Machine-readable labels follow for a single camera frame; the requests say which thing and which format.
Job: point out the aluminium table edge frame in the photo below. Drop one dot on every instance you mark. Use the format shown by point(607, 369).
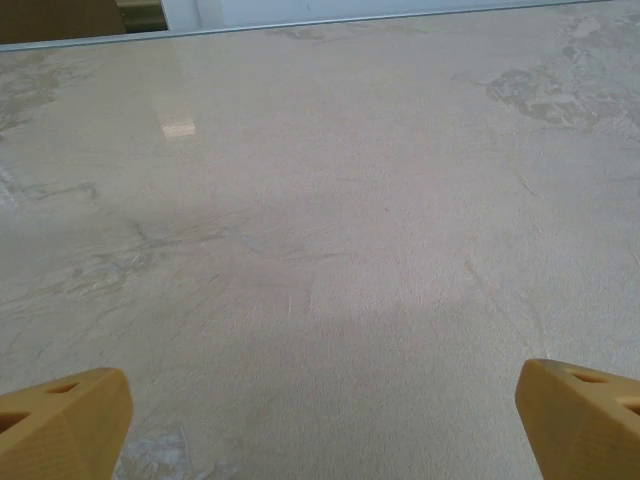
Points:
point(200, 30)

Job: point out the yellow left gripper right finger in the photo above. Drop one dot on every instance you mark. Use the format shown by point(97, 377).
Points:
point(575, 430)

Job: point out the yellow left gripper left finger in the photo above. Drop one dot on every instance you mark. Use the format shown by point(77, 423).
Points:
point(60, 435)

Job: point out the brown wooden door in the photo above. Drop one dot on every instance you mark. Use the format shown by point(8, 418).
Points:
point(50, 20)

